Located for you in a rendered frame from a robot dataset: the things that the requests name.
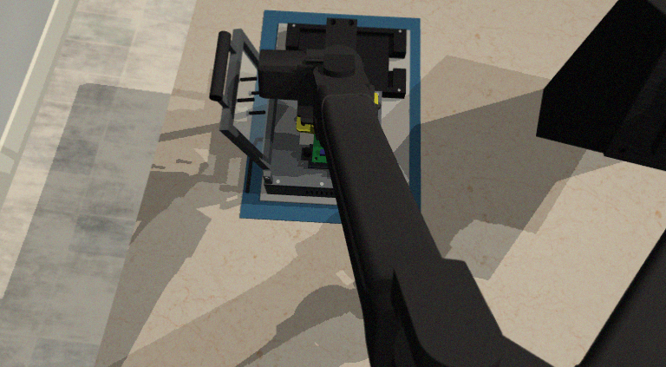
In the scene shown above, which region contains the green circuit board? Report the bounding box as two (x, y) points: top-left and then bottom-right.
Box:
(312, 134), (327, 163)

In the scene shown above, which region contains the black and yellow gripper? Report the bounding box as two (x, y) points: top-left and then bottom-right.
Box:
(296, 84), (378, 134)

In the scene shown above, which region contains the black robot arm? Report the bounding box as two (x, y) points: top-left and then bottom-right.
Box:
(258, 17), (666, 367)

